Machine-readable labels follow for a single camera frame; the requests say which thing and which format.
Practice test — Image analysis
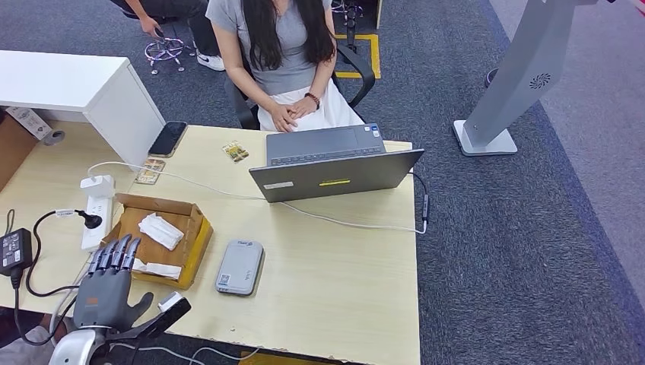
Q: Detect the person's left hand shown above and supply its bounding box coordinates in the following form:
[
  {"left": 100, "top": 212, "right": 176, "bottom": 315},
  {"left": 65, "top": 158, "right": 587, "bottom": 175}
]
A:
[{"left": 293, "top": 97, "right": 319, "bottom": 119}]

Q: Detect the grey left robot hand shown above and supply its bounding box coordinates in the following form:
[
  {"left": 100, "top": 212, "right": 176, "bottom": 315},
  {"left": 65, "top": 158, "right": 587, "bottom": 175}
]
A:
[{"left": 72, "top": 233, "right": 154, "bottom": 332}]

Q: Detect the person's right hand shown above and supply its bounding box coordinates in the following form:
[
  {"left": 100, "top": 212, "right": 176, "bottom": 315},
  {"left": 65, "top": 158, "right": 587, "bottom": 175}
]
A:
[{"left": 270, "top": 103, "right": 299, "bottom": 134}]

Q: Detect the person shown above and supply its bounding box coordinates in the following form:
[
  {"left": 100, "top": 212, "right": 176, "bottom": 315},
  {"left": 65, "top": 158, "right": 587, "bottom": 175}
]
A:
[
  {"left": 110, "top": 0, "right": 226, "bottom": 72},
  {"left": 0, "top": 314, "right": 69, "bottom": 365},
  {"left": 205, "top": 0, "right": 365, "bottom": 134}
]

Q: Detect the white power strip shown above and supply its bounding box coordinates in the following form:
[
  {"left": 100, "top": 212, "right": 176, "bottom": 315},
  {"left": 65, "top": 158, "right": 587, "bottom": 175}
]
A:
[{"left": 80, "top": 195, "right": 114, "bottom": 252}]

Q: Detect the grey laptop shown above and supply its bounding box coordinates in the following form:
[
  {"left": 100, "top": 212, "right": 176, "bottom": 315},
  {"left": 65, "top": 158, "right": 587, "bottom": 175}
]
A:
[{"left": 248, "top": 122, "right": 425, "bottom": 204}]

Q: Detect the brown cardboard box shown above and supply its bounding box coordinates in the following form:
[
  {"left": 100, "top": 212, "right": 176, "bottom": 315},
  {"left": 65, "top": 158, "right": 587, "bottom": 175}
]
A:
[{"left": 100, "top": 193, "right": 214, "bottom": 291}]

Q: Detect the black power plug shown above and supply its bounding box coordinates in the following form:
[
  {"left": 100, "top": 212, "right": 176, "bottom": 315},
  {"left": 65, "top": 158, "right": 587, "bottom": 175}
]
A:
[{"left": 75, "top": 210, "right": 103, "bottom": 230}]

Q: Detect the yellow floor tape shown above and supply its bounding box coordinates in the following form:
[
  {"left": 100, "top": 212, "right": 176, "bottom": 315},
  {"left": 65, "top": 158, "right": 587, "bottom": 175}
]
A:
[{"left": 333, "top": 33, "right": 381, "bottom": 80}]

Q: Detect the white sneaker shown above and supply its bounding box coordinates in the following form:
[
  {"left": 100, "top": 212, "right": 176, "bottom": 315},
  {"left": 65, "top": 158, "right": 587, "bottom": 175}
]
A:
[{"left": 195, "top": 49, "right": 226, "bottom": 72}]

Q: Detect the black power adapter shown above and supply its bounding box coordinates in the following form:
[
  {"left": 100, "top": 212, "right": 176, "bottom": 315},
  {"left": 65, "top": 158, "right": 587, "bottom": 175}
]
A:
[{"left": 0, "top": 227, "right": 33, "bottom": 277}]

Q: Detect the white charger plug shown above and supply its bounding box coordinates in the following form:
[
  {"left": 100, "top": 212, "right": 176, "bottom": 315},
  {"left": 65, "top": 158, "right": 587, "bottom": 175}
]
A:
[{"left": 79, "top": 174, "right": 116, "bottom": 199}]

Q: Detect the black smartphone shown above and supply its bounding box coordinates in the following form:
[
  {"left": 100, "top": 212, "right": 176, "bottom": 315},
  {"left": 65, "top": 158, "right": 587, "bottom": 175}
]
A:
[{"left": 148, "top": 120, "right": 189, "bottom": 159}]

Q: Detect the chrome stool base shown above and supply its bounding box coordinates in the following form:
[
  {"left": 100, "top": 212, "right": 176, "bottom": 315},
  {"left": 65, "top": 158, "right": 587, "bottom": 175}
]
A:
[{"left": 142, "top": 21, "right": 195, "bottom": 75}]

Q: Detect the white paper label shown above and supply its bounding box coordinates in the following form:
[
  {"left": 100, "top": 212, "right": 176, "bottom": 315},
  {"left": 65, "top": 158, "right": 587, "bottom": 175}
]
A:
[{"left": 4, "top": 106, "right": 53, "bottom": 141}]

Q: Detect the grey kiosk stand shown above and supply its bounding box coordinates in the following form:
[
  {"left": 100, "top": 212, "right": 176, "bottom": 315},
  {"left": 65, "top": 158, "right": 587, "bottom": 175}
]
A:
[{"left": 452, "top": 0, "right": 598, "bottom": 157}]

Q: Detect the white desk counter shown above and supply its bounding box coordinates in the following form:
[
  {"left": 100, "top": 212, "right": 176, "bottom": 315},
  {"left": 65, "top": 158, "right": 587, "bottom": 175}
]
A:
[{"left": 0, "top": 49, "right": 167, "bottom": 173}]

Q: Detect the white power strip cable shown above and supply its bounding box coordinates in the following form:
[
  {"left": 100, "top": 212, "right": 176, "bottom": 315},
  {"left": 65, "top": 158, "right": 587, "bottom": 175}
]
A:
[{"left": 47, "top": 252, "right": 97, "bottom": 348}]

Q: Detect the black camera bracket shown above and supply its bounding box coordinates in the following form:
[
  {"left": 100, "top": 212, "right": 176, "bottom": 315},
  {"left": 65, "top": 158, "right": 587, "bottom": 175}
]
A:
[{"left": 103, "top": 297, "right": 192, "bottom": 341}]

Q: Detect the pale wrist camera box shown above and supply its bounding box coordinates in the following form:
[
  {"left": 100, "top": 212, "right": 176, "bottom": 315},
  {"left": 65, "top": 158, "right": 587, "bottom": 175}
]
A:
[{"left": 157, "top": 291, "right": 185, "bottom": 313}]

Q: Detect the black power cable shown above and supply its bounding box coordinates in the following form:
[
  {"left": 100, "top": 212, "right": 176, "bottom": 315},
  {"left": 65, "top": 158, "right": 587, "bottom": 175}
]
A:
[{"left": 10, "top": 208, "right": 81, "bottom": 348}]

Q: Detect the white floor cable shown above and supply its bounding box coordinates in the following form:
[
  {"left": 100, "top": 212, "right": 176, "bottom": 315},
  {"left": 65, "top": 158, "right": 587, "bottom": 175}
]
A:
[{"left": 108, "top": 343, "right": 263, "bottom": 365}]

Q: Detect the white charging cable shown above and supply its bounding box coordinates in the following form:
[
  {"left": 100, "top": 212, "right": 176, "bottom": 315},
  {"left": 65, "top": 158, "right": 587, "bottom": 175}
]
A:
[{"left": 86, "top": 160, "right": 428, "bottom": 236}]

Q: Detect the black laptop dongle cable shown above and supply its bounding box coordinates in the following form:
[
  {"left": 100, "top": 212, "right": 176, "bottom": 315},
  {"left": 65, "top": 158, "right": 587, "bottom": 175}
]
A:
[{"left": 408, "top": 172, "right": 431, "bottom": 225}]

